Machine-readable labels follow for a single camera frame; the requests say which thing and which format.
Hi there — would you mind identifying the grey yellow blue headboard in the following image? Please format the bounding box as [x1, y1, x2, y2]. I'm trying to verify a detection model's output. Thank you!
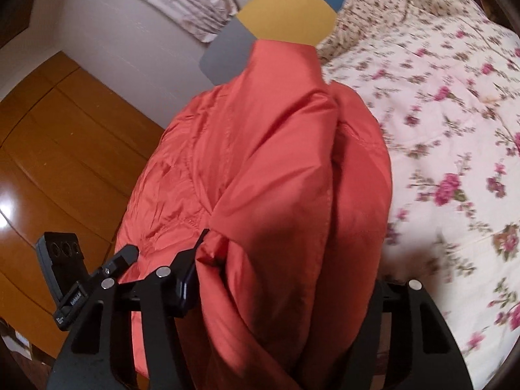
[199, 0, 368, 87]

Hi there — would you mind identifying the wooden wardrobe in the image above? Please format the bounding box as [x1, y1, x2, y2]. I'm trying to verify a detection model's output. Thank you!
[0, 51, 168, 360]

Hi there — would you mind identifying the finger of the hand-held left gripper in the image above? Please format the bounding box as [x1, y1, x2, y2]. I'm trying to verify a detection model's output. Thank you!
[97, 245, 139, 284]

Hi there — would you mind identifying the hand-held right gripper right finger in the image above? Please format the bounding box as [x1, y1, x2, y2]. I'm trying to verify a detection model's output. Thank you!
[345, 278, 474, 390]

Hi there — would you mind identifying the orange padded jacket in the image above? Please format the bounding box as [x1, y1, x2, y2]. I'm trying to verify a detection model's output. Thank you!
[114, 41, 393, 390]

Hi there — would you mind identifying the floral bedspread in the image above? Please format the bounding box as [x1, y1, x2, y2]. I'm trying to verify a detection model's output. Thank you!
[316, 0, 520, 376]

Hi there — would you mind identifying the short floral curtain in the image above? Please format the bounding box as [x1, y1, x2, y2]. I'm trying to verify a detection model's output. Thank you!
[85, 0, 246, 45]

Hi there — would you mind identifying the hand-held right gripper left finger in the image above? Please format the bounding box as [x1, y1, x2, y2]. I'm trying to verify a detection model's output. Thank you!
[48, 229, 209, 390]

